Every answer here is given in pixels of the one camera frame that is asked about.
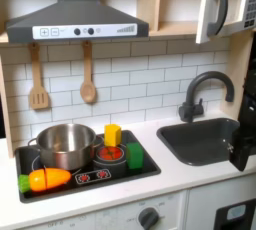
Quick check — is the red stove burner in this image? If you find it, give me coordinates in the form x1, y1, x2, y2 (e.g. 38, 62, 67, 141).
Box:
93, 144, 128, 178

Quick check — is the black stove top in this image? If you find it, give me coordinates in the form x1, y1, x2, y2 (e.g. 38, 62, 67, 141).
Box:
14, 129, 162, 204

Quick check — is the black oven door window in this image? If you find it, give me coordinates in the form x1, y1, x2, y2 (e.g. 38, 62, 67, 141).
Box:
213, 198, 256, 230

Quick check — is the grey range hood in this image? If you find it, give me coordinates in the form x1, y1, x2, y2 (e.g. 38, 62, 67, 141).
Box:
5, 0, 150, 44

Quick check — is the orange toy carrot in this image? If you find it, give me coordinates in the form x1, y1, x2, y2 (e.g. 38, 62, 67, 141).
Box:
18, 167, 73, 194

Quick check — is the dark grey tap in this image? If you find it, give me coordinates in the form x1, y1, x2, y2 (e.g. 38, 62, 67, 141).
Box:
178, 70, 235, 123

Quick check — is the slotted wooden spatula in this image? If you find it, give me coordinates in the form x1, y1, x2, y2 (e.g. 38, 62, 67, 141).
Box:
28, 42, 51, 111

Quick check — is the green block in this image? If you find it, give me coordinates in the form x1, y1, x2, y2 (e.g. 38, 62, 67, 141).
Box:
125, 141, 145, 170

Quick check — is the grey microwave door handle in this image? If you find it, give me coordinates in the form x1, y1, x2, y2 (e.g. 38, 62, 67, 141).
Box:
206, 0, 229, 37

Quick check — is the dark grey sink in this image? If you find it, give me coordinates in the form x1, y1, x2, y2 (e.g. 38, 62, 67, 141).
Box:
156, 117, 241, 167

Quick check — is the white toy microwave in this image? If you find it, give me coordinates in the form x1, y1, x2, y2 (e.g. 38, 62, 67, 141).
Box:
195, 0, 256, 44

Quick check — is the yellow block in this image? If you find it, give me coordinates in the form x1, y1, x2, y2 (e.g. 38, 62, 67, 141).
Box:
103, 123, 123, 148

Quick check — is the wooden spoon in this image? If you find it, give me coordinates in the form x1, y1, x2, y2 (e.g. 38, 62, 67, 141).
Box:
79, 40, 98, 104

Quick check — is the light wooden shelf unit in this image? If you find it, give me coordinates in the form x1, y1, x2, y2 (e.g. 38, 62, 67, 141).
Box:
136, 0, 256, 122

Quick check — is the steel pot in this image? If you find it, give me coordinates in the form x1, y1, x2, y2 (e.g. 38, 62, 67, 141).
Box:
27, 123, 104, 172

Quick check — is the grey oven knob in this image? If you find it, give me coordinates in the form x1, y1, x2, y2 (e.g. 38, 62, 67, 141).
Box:
137, 207, 160, 230

